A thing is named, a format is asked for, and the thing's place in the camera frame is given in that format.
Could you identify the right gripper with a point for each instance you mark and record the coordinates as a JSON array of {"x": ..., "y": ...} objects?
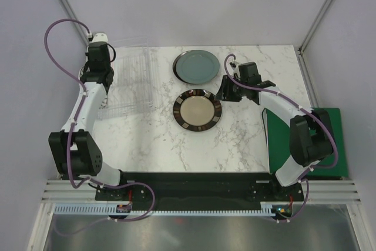
[{"x": 225, "y": 87}]

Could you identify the black striped rim plate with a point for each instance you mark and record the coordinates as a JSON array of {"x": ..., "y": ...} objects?
[{"x": 197, "y": 110}]

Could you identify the teal green plate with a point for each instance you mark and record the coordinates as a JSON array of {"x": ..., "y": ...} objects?
[{"x": 198, "y": 66}]

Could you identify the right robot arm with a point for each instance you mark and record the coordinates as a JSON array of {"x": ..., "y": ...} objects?
[{"x": 311, "y": 133}]

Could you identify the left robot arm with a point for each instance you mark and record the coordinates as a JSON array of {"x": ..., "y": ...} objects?
[{"x": 74, "y": 150}]

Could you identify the white black radial plate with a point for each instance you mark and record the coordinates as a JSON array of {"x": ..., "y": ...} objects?
[{"x": 104, "y": 104}]

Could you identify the green binder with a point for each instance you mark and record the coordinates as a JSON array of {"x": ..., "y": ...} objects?
[{"x": 278, "y": 135}]

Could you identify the white wire dish rack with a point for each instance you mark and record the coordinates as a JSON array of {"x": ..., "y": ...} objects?
[{"x": 131, "y": 91}]

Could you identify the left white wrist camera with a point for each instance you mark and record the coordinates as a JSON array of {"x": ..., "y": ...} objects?
[{"x": 97, "y": 37}]

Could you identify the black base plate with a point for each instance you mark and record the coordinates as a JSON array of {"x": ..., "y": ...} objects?
[{"x": 200, "y": 191}]

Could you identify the white cable duct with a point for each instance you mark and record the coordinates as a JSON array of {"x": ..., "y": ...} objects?
[{"x": 112, "y": 209}]

